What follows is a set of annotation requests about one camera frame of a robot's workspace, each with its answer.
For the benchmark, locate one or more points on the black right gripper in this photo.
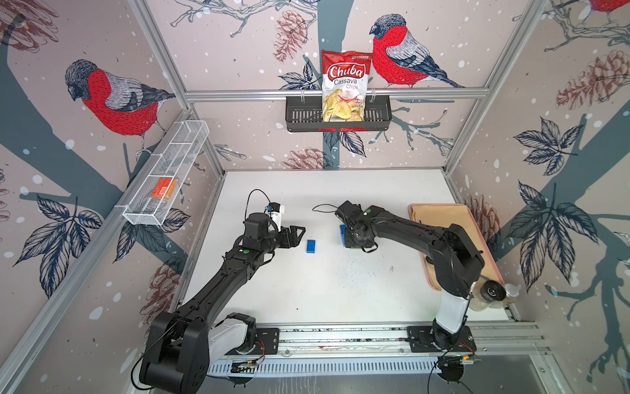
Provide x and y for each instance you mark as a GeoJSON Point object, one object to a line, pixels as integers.
{"type": "Point", "coordinates": [363, 245]}

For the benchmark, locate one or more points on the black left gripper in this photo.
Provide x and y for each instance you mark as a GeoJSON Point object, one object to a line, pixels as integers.
{"type": "Point", "coordinates": [294, 240]}

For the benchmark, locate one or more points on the long blue lego brick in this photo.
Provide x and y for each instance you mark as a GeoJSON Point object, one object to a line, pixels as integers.
{"type": "Point", "coordinates": [343, 234]}

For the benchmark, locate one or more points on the small blue lego brick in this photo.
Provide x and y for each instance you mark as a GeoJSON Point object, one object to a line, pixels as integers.
{"type": "Point", "coordinates": [310, 247]}

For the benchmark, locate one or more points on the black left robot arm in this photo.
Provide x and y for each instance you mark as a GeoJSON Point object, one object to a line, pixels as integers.
{"type": "Point", "coordinates": [183, 344]}

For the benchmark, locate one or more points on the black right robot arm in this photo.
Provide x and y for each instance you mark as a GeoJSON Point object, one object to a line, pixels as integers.
{"type": "Point", "coordinates": [456, 260]}

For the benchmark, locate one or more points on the tan wooden tray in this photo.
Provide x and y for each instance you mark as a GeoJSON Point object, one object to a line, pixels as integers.
{"type": "Point", "coordinates": [444, 216]}

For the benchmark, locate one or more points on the clear bottle black cap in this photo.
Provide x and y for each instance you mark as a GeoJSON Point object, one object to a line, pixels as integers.
{"type": "Point", "coordinates": [490, 294]}

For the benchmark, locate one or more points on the orange red block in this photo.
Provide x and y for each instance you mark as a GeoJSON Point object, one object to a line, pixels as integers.
{"type": "Point", "coordinates": [164, 188]}

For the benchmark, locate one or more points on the Chuba cassava chips bag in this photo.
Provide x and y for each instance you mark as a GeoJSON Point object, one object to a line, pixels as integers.
{"type": "Point", "coordinates": [345, 85]}

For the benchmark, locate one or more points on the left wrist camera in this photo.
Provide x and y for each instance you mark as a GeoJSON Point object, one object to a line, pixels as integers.
{"type": "Point", "coordinates": [275, 211]}

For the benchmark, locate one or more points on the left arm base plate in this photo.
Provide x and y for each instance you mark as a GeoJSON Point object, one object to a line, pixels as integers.
{"type": "Point", "coordinates": [266, 342]}

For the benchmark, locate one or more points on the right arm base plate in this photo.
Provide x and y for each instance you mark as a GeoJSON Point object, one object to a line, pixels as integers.
{"type": "Point", "coordinates": [426, 339]}

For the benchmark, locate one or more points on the black wire basket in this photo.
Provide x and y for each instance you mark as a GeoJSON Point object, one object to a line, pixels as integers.
{"type": "Point", "coordinates": [306, 115]}

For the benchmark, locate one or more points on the white wire shelf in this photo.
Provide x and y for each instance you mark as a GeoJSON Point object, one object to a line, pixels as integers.
{"type": "Point", "coordinates": [174, 162]}

